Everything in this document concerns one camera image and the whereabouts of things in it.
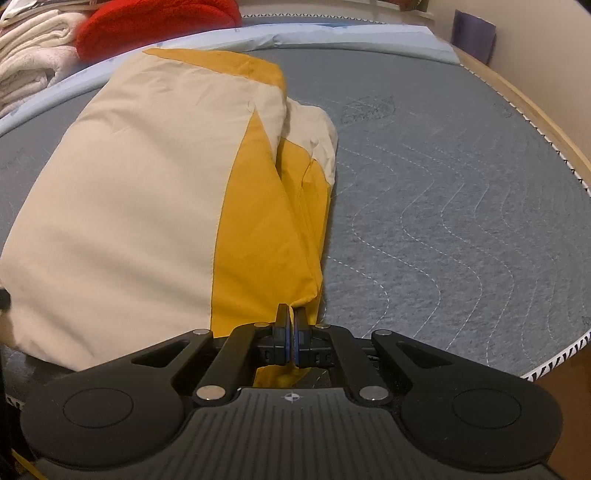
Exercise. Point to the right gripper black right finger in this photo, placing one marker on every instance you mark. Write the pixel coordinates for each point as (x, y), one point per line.
(372, 371)

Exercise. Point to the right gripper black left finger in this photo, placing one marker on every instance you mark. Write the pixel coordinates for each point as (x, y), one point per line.
(212, 370)

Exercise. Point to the beige and yellow jacket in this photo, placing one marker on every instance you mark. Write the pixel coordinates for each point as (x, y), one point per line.
(190, 193)

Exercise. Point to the purple box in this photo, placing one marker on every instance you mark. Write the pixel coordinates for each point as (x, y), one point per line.
(474, 35)

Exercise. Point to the red knitted garment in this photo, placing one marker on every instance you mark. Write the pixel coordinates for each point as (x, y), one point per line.
(121, 26)

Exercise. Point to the white folded fleece blanket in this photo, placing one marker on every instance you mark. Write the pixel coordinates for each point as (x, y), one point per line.
(36, 54)

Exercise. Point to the wooden bed frame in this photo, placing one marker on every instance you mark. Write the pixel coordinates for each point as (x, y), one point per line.
(568, 151)

